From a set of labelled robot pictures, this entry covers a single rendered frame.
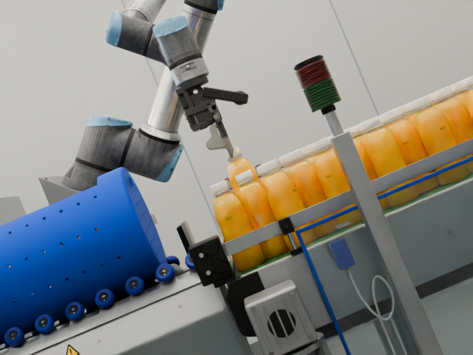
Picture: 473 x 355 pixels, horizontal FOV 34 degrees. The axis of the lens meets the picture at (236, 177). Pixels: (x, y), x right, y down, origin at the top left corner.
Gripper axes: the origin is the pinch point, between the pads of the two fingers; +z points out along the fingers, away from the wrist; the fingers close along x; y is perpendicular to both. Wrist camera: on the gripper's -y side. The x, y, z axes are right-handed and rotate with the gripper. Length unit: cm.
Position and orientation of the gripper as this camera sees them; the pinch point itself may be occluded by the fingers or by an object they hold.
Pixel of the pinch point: (232, 151)
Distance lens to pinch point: 195.3
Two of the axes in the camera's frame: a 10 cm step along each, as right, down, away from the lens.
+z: 3.9, 9.2, 0.0
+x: 0.2, 0.0, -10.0
